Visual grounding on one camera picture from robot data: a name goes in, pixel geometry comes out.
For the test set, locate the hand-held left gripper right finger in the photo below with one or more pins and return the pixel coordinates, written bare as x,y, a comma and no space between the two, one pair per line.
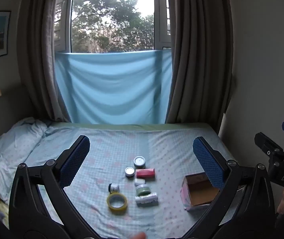
209,164

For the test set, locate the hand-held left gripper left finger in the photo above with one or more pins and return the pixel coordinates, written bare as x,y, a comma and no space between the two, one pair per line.
73,163

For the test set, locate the pink cardboard box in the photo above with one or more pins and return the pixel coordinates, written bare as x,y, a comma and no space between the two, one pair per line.
198,195

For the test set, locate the small black bottle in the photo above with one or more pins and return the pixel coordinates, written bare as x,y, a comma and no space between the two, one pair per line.
112,188

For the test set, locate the small round metal tin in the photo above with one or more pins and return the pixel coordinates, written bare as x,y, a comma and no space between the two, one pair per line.
130,171

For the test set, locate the yellow tape roll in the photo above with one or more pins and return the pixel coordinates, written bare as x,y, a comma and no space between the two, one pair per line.
117,203

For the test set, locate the red rectangular box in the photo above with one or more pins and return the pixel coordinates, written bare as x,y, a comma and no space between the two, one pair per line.
145,173

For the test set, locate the large round metal tin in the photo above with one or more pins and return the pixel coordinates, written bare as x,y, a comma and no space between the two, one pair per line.
139,161

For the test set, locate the white earbuds case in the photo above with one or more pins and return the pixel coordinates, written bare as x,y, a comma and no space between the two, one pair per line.
140,181

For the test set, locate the green jar with white lid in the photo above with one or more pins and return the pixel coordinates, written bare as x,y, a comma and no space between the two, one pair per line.
142,190

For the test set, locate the white patterned bottle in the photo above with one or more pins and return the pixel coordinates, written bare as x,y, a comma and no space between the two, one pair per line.
147,200

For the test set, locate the crumpled pale blue duvet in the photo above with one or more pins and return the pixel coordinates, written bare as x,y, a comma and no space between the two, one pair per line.
9,144

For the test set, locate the light blue hanging cloth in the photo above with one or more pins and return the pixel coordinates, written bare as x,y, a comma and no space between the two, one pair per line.
112,89

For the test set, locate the white window frame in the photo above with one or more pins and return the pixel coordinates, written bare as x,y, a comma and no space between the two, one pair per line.
163,17

